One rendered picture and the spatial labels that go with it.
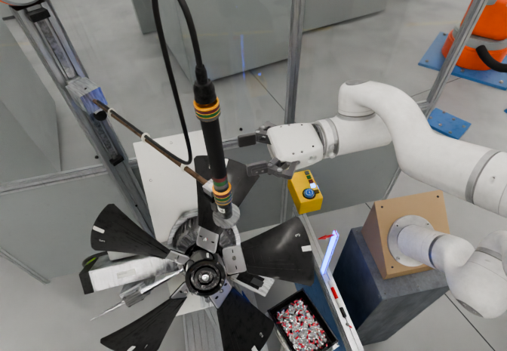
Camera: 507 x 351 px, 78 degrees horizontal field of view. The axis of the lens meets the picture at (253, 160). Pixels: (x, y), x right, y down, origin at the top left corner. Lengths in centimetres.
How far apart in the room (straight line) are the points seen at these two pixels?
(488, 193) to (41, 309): 253
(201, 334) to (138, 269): 106
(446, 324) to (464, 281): 148
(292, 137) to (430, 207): 82
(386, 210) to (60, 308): 213
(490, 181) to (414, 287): 89
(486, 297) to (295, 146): 60
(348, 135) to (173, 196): 73
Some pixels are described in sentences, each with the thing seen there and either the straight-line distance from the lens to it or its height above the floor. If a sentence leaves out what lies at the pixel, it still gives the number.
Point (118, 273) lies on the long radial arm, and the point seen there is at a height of 112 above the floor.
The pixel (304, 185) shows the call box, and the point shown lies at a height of 107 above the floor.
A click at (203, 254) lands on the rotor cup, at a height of 125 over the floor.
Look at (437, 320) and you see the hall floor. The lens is 245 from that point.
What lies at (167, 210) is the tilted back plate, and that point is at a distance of 121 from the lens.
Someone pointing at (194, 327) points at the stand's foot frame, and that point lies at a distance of 217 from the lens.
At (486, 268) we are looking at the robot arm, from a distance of 100.
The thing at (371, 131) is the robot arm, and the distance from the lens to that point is 70.
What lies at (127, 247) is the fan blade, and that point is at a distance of 106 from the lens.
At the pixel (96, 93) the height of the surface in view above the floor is 156.
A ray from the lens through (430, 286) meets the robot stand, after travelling 142.
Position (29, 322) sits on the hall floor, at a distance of 267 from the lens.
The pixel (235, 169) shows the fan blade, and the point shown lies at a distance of 94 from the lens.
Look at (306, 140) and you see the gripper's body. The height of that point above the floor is 168.
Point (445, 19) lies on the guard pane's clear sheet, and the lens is 175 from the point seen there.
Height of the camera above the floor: 214
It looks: 48 degrees down
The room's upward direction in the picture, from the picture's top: 3 degrees counter-clockwise
